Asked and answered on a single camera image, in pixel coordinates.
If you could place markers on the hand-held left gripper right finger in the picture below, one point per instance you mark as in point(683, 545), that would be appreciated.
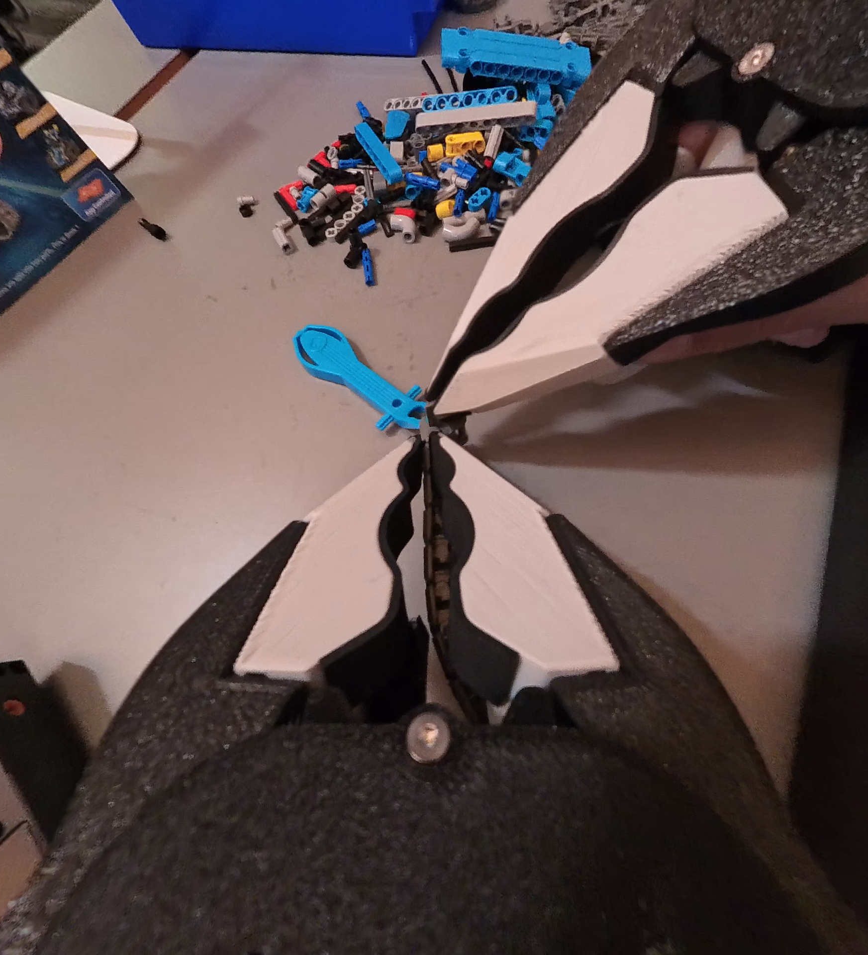
point(538, 597)

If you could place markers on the pile of plastic building pieces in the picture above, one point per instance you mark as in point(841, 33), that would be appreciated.
point(441, 164)

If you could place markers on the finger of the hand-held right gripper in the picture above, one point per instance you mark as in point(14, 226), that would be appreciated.
point(628, 298)
point(583, 171)

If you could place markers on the person's right hand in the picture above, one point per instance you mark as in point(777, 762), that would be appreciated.
point(851, 310)

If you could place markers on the blue plastic separator tool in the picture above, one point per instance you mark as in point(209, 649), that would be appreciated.
point(344, 369)

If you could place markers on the pile of grey track links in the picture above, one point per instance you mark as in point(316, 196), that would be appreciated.
point(553, 15)

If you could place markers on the black studded pad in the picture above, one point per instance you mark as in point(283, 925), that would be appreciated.
point(866, 634)

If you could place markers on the small black pin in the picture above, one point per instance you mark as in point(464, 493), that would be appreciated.
point(154, 228)

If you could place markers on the toy instruction booklet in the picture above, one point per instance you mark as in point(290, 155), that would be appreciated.
point(23, 186)

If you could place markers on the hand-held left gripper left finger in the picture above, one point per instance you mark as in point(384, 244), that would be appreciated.
point(322, 597)

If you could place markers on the blue plastic tray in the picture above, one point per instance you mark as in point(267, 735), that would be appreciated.
point(277, 22)

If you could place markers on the small grey connector piece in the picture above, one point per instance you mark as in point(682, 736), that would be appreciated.
point(246, 200)

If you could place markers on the black control box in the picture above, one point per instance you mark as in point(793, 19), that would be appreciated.
point(23, 746)

